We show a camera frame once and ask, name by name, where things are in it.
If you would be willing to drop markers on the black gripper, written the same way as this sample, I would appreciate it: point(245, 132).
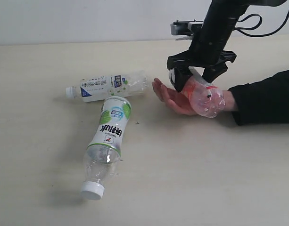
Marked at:
point(208, 59)

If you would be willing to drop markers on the pink drink bottle black cap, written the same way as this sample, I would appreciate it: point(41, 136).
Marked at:
point(205, 98)

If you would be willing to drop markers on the jasmine tea bottle white cap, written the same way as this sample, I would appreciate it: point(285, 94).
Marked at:
point(101, 87)

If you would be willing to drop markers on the green white label bottle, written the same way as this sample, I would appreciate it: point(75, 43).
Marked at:
point(104, 151)

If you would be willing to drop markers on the black sleeved forearm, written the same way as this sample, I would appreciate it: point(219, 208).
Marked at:
point(262, 102)

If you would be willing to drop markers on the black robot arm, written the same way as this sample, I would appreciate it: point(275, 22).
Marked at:
point(208, 39)

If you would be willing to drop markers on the person's open bare hand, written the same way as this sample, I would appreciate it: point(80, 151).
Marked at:
point(180, 104)

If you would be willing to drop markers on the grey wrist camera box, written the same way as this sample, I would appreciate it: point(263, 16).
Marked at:
point(187, 29)

